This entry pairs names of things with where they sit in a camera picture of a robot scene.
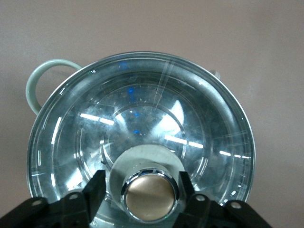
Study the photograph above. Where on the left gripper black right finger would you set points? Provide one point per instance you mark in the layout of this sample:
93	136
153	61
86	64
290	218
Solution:
209	213

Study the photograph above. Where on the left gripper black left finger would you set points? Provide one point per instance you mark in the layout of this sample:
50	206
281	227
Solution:
71	209

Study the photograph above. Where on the glass lid with copper knob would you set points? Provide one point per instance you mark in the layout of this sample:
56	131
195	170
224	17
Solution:
142	118

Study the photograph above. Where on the brown table mat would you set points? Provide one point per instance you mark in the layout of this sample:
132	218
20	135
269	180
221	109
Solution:
152	23

